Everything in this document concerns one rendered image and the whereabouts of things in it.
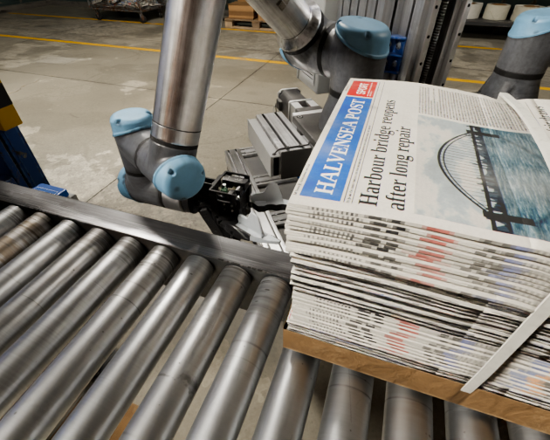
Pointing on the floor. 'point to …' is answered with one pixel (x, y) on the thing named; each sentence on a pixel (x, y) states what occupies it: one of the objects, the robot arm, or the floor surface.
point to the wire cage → (126, 6)
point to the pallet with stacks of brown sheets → (242, 11)
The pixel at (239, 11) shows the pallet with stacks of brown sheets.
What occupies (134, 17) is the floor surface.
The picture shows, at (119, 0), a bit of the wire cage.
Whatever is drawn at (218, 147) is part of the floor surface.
